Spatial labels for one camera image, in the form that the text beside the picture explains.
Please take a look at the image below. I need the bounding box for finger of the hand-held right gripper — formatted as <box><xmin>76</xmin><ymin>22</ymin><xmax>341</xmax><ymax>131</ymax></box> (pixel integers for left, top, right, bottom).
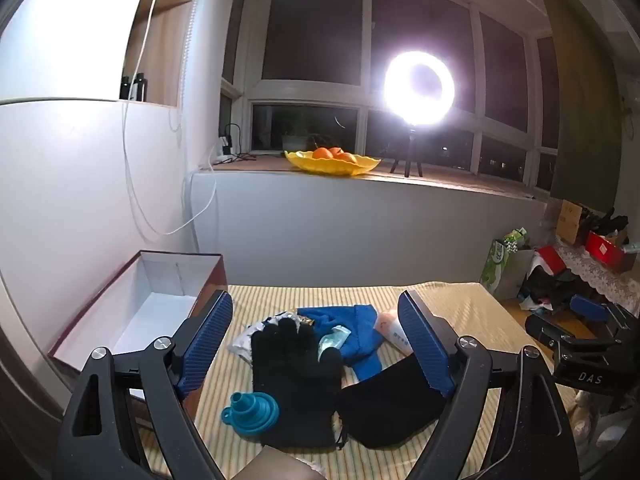
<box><xmin>570</xmin><ymin>294</ymin><xmax>608</xmax><ymax>322</ymax></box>
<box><xmin>525</xmin><ymin>312</ymin><xmax>596</xmax><ymax>348</ymax></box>

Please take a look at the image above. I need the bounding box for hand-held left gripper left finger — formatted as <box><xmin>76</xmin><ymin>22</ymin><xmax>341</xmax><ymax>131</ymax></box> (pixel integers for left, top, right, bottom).
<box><xmin>56</xmin><ymin>287</ymin><xmax>235</xmax><ymax>480</ymax></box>

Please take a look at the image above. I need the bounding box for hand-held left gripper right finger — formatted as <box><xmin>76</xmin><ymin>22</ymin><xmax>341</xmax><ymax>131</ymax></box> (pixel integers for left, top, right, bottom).
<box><xmin>396</xmin><ymin>289</ymin><xmax>581</xmax><ymax>480</ymax></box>

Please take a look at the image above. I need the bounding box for red cardboard box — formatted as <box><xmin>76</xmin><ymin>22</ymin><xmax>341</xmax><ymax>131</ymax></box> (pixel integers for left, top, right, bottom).
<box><xmin>47</xmin><ymin>250</ymin><xmax>228</xmax><ymax>403</ymax></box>

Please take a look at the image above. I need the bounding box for blue cloth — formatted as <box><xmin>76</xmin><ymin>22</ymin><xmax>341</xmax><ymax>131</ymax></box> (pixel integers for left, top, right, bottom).
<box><xmin>296</xmin><ymin>304</ymin><xmax>385</xmax><ymax>381</ymax></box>

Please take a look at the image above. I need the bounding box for black cloth pouch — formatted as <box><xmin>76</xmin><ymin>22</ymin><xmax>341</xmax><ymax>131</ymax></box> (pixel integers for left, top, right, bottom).
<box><xmin>337</xmin><ymin>352</ymin><xmax>451</xmax><ymax>451</ymax></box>

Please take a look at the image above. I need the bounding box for black knit glove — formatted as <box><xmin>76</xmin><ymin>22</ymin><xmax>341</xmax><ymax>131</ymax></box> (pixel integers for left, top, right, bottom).
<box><xmin>250</xmin><ymin>317</ymin><xmax>343</xmax><ymax>450</ymax></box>

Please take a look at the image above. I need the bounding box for white lace cloth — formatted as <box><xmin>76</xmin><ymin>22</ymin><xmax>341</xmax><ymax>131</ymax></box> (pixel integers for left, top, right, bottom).
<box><xmin>550</xmin><ymin>242</ymin><xmax>640</xmax><ymax>311</ymax></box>

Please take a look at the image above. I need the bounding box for white plastic packet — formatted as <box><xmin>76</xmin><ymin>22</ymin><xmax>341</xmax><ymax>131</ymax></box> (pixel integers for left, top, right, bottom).
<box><xmin>374</xmin><ymin>311</ymin><xmax>416</xmax><ymax>356</ymax></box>

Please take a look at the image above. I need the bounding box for printed snack packet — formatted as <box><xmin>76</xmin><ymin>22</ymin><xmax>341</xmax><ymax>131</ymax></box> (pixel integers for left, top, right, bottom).
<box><xmin>227</xmin><ymin>311</ymin><xmax>315</xmax><ymax>362</ymax></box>

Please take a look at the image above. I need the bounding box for pile of clothes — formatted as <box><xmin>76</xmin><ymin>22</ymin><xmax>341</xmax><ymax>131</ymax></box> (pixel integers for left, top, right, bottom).
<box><xmin>520</xmin><ymin>245</ymin><xmax>577</xmax><ymax>313</ymax></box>

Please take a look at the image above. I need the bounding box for green tissue pack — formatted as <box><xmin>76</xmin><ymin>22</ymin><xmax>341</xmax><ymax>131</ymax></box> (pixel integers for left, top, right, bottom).
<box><xmin>480</xmin><ymin>227</ymin><xmax>528</xmax><ymax>293</ymax></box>

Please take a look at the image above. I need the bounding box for teal silicone funnel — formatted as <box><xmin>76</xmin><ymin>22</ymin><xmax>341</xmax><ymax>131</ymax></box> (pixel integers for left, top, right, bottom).
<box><xmin>221</xmin><ymin>392</ymin><xmax>280</xmax><ymax>440</ymax></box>

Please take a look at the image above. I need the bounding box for brown cardboard box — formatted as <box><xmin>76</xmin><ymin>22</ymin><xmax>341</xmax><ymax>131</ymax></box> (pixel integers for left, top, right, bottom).
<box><xmin>554</xmin><ymin>199</ymin><xmax>584</xmax><ymax>246</ymax></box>

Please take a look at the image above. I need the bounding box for pale green tube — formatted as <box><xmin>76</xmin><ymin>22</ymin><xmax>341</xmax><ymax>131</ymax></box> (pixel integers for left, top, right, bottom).
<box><xmin>317</xmin><ymin>325</ymin><xmax>351</xmax><ymax>353</ymax></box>

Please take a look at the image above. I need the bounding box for striped yellow tablecloth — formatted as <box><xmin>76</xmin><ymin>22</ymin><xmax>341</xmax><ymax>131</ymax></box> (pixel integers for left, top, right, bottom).
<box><xmin>135</xmin><ymin>282</ymin><xmax>578</xmax><ymax>480</ymax></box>

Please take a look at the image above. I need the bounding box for black tripod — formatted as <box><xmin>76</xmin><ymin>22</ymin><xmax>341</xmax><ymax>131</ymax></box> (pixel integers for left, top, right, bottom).
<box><xmin>390</xmin><ymin>127</ymin><xmax>425</xmax><ymax>178</ymax></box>

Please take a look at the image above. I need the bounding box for green curtain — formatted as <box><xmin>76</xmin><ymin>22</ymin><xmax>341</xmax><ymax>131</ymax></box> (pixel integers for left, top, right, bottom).
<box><xmin>540</xmin><ymin>0</ymin><xmax>628</xmax><ymax>211</ymax></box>

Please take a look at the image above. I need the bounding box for yellow fruit bowl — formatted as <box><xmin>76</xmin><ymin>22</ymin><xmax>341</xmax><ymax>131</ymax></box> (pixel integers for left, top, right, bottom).
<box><xmin>284</xmin><ymin>149</ymin><xmax>382</xmax><ymax>177</ymax></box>

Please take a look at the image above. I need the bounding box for potted plant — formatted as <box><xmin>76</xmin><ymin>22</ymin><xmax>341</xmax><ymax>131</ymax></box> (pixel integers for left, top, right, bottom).
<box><xmin>280</xmin><ymin>110</ymin><xmax>326</xmax><ymax>153</ymax></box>

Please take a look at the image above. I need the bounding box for white framed window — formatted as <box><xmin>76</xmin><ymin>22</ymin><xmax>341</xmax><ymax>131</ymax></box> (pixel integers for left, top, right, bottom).
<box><xmin>220</xmin><ymin>0</ymin><xmax>561</xmax><ymax>191</ymax></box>

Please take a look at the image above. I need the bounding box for white cable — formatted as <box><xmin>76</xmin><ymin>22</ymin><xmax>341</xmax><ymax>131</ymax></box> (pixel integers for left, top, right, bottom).
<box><xmin>121</xmin><ymin>0</ymin><xmax>218</xmax><ymax>237</ymax></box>

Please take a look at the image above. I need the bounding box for ring light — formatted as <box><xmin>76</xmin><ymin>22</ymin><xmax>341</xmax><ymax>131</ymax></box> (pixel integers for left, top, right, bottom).
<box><xmin>382</xmin><ymin>50</ymin><xmax>457</xmax><ymax>127</ymax></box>

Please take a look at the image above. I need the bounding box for white beaded blind cord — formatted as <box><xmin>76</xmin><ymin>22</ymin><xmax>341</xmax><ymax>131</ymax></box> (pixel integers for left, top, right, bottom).
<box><xmin>179</xmin><ymin>0</ymin><xmax>197</xmax><ymax>132</ymax></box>

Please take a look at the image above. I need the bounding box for wooden wall shelf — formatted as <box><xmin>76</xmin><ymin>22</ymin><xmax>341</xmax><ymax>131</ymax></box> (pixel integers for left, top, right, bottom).
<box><xmin>120</xmin><ymin>0</ymin><xmax>195</xmax><ymax>108</ymax></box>

